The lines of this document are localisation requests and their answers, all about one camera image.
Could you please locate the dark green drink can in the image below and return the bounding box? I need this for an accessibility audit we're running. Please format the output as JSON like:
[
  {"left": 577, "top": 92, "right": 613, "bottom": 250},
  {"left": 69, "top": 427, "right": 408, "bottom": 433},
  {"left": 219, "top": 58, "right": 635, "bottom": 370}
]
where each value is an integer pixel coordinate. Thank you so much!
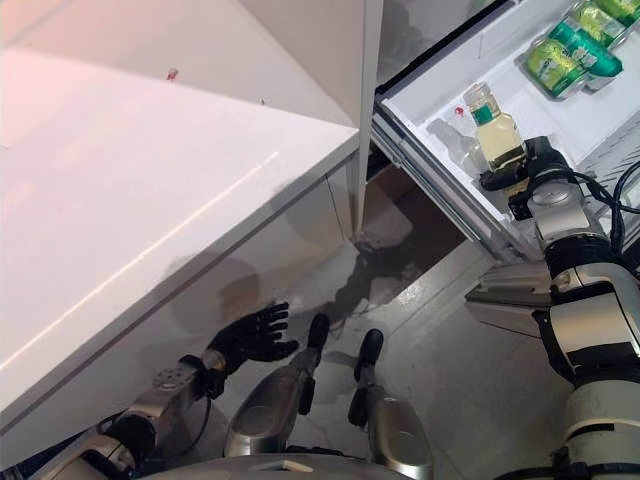
[{"left": 546, "top": 18, "right": 625, "bottom": 95}]

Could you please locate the white fridge drawer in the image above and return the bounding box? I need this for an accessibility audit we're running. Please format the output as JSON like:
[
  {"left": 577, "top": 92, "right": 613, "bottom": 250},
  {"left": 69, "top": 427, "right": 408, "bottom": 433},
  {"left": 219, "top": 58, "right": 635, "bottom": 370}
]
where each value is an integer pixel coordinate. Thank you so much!
[{"left": 371, "top": 0, "right": 640, "bottom": 342}]

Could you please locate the white counter cabinet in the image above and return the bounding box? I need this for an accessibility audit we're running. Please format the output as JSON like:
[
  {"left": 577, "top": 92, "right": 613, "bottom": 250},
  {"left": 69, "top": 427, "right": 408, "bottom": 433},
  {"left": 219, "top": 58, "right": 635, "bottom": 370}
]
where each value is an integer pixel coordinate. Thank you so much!
[{"left": 0, "top": 0, "right": 362, "bottom": 447}]

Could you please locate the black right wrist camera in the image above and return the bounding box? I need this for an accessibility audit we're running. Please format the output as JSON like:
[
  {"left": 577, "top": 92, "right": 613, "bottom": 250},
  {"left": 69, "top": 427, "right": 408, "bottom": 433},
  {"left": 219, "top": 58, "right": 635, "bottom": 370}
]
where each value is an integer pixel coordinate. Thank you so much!
[{"left": 506, "top": 191, "right": 536, "bottom": 222}]

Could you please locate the light green drink can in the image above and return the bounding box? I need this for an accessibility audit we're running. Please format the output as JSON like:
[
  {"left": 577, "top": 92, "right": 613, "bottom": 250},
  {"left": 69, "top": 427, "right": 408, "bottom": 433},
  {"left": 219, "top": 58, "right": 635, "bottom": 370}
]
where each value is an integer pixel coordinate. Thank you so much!
[
  {"left": 521, "top": 36, "right": 595, "bottom": 100},
  {"left": 568, "top": 0, "right": 630, "bottom": 50},
  {"left": 606, "top": 0, "right": 640, "bottom": 27}
]

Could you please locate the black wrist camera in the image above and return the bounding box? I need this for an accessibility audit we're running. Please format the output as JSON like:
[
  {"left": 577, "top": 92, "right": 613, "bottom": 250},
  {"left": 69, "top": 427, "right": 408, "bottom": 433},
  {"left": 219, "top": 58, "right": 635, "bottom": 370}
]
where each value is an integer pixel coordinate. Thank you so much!
[
  {"left": 196, "top": 366, "right": 227, "bottom": 400},
  {"left": 506, "top": 191, "right": 536, "bottom": 222}
]

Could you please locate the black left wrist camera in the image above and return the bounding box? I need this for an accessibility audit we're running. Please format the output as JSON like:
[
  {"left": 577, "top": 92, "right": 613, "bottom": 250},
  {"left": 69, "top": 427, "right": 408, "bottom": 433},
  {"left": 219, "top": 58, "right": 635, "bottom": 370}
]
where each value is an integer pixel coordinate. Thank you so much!
[{"left": 196, "top": 366, "right": 227, "bottom": 400}]

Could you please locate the yellow tea bottle white cap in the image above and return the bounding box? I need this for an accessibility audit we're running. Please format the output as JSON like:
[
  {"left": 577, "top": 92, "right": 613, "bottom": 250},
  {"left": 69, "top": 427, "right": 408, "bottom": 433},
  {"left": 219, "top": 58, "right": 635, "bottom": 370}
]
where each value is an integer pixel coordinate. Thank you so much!
[{"left": 461, "top": 81, "right": 532, "bottom": 202}]

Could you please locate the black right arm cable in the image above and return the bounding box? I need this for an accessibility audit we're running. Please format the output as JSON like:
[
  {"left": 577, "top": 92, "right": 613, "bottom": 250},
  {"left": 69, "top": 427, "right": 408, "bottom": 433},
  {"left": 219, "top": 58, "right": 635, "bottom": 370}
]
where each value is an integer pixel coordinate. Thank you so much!
[{"left": 568, "top": 158, "right": 640, "bottom": 277}]

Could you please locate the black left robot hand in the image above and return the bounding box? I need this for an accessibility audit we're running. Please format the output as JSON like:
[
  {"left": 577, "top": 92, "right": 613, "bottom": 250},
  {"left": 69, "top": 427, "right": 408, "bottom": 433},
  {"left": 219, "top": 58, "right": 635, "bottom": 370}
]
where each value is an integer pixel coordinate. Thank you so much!
[{"left": 206, "top": 300, "right": 301, "bottom": 374}]

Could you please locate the tall white side panel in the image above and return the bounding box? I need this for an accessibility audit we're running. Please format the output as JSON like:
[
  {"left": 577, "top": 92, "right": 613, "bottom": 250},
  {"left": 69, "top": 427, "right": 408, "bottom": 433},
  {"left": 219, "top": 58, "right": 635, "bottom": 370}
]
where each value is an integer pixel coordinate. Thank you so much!
[{"left": 239, "top": 0, "right": 385, "bottom": 236}]

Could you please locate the silver black robot leg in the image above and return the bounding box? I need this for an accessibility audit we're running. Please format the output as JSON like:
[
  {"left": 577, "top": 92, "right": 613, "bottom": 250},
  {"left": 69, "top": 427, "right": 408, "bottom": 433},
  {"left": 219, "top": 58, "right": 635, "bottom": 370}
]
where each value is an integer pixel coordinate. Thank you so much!
[
  {"left": 223, "top": 313, "right": 332, "bottom": 460},
  {"left": 346, "top": 328, "right": 435, "bottom": 480}
]

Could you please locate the silver black right robot leg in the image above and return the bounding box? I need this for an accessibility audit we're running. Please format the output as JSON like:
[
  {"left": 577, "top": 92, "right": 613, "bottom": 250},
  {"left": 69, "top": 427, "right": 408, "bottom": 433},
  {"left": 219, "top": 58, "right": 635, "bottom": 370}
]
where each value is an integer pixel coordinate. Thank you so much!
[{"left": 346, "top": 328, "right": 435, "bottom": 480}]

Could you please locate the silver black left robot leg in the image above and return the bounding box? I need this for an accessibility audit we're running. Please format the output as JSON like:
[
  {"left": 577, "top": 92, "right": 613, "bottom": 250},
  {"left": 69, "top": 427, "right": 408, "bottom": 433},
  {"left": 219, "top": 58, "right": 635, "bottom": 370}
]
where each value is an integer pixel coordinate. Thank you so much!
[{"left": 223, "top": 313, "right": 332, "bottom": 460}]

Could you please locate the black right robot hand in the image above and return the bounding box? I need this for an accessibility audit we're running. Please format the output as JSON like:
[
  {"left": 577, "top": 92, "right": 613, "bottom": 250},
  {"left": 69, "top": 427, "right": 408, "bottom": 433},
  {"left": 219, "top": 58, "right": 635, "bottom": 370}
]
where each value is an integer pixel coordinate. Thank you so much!
[{"left": 478, "top": 135, "right": 577, "bottom": 200}]

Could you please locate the stainless steel fridge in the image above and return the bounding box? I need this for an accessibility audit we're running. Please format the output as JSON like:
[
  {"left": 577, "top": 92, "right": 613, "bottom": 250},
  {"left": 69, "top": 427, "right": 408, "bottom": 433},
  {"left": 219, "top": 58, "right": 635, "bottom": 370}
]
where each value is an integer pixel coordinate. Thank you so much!
[{"left": 372, "top": 0, "right": 482, "bottom": 97}]

